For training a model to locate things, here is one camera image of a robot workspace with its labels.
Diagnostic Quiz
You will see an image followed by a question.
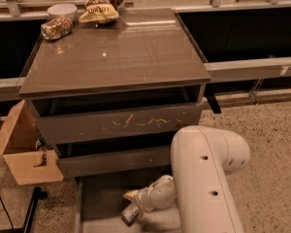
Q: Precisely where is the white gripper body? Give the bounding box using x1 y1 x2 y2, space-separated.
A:
134 186 154 213

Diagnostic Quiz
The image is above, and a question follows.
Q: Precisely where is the blue plastic bottle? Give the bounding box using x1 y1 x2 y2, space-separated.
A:
121 202 140 225

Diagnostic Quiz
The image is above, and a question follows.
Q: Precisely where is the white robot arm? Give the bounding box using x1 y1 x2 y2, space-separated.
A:
121 125 250 233

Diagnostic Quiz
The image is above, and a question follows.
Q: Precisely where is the grey bottom drawer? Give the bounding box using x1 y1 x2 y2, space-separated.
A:
74 164 185 233

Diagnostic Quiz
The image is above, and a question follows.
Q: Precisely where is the grey drawer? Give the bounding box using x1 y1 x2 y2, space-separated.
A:
74 164 185 233
54 129 195 179
32 84 204 145

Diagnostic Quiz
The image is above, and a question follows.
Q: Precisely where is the grey middle drawer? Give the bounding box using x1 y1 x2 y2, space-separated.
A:
54 129 195 179

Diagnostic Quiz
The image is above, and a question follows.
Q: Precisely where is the grey top drawer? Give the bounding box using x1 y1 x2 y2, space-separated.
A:
32 84 204 145

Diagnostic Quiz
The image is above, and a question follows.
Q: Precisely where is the grey drawer cabinet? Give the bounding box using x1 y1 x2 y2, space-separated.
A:
18 7 211 233

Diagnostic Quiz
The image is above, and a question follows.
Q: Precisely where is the black stand leg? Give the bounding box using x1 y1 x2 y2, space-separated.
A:
22 186 48 233

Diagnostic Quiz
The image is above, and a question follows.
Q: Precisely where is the open cardboard box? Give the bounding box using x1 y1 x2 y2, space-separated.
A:
0 100 63 185

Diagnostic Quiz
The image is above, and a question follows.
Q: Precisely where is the crushed soda can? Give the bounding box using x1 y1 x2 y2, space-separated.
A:
41 17 73 41

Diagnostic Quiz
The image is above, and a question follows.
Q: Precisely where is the yellow chip bag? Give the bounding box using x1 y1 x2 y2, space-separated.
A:
79 4 119 24

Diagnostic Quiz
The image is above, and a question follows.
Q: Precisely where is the white bowl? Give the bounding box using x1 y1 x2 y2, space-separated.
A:
48 4 77 22

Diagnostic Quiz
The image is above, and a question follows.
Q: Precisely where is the black cable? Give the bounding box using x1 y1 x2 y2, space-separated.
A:
0 161 16 233

